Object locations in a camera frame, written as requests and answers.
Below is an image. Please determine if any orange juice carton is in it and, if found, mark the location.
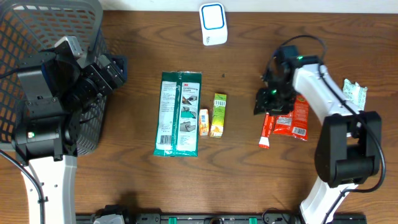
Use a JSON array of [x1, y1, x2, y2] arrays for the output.
[[198, 109, 210, 136]]

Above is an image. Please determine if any light green tissue pack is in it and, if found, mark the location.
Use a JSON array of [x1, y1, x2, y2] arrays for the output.
[[343, 79, 368, 111]]

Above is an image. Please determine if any grey plastic laundry basket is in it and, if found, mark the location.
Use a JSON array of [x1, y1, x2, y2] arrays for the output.
[[1, 0, 109, 156]]

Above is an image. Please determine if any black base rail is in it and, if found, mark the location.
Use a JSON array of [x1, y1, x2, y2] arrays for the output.
[[76, 205, 368, 224]]

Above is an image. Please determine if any red snack bag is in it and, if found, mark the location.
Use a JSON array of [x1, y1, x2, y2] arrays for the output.
[[273, 95, 309, 141]]

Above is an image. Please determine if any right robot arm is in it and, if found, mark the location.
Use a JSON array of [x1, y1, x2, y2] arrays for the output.
[[254, 44, 386, 223]]

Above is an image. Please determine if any white barcode scanner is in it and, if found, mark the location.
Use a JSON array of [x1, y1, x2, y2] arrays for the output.
[[199, 2, 228, 46]]

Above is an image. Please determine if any green white snack bag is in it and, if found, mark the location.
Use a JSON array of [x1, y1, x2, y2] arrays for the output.
[[154, 72, 202, 157]]

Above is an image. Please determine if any green juice carton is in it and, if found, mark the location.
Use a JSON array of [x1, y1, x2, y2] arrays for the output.
[[210, 93, 227, 138]]

